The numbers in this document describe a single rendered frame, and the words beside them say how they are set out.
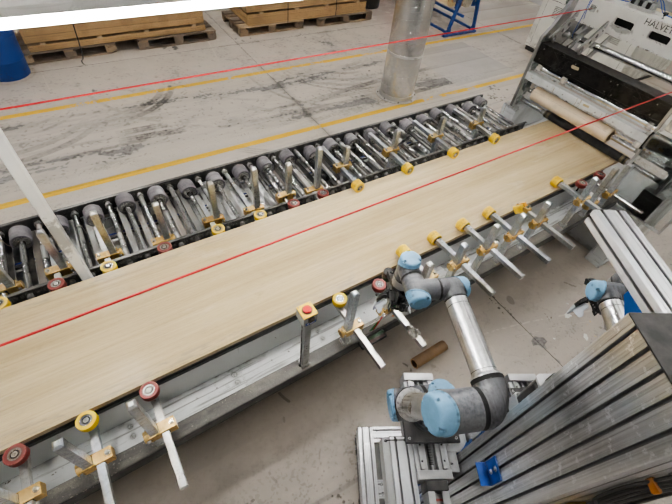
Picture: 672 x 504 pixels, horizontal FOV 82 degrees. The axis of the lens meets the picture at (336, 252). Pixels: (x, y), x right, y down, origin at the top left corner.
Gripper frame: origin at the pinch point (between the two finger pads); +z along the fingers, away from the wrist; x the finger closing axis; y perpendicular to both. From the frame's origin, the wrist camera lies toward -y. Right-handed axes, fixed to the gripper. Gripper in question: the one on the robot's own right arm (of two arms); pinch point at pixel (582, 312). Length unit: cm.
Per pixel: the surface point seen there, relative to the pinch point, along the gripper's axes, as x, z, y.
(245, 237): -155, 42, -76
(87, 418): -207, 41, 30
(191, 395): -175, 70, 10
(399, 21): -11, 32, -438
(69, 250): -236, 23, -45
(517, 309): 62, 132, -87
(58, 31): -455, 96, -488
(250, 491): -146, 132, 42
